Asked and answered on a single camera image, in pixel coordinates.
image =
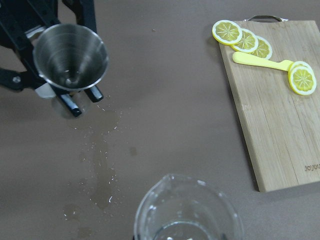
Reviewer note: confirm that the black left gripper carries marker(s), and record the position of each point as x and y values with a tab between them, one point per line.
22	20

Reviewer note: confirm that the steel jigger shaker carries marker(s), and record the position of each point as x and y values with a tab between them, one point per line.
55	58

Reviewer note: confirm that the clear glass measuring cup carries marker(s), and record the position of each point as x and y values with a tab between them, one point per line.
184	208

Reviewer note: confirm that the lemon slice outer left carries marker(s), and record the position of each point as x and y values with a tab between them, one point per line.
227	32

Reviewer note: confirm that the yellow plastic knife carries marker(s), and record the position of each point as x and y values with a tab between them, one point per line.
252	60

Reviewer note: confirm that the lemon slice middle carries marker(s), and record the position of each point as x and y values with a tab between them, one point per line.
248	43

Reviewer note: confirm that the lemon slice inner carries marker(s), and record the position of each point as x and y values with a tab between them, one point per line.
264	49

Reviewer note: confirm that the bamboo cutting board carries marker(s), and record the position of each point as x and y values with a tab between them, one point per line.
281	128

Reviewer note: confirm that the lemon slice on knife tip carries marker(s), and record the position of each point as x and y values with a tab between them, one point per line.
301	78

